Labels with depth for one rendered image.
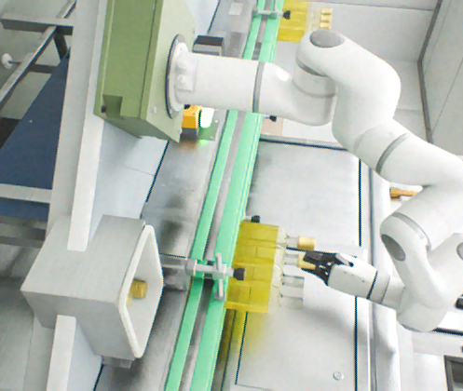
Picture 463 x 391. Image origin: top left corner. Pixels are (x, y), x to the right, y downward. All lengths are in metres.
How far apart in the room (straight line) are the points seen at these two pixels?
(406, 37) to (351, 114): 6.85
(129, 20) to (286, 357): 0.84
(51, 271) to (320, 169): 1.05
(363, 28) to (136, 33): 6.77
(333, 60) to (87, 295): 0.54
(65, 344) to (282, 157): 1.04
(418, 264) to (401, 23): 6.81
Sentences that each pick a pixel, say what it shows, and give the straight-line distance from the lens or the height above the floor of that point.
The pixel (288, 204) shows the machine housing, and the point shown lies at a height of 1.08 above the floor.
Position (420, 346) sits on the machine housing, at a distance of 1.41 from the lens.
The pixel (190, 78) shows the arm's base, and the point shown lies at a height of 0.88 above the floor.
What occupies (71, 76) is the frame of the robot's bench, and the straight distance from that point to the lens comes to 0.98.
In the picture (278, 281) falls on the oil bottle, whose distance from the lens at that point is 1.20.
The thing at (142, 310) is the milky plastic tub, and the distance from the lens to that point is 1.05.
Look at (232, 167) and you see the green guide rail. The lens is 1.27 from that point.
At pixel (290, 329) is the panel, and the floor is 1.13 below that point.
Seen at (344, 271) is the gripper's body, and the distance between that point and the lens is 1.21.
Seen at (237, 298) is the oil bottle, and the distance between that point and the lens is 1.17.
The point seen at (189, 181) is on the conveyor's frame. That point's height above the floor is 0.84.
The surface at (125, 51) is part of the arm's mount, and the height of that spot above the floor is 0.79.
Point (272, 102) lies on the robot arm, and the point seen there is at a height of 1.03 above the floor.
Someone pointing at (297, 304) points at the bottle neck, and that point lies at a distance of 1.19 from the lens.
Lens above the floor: 1.07
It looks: 6 degrees down
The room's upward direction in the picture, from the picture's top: 97 degrees clockwise
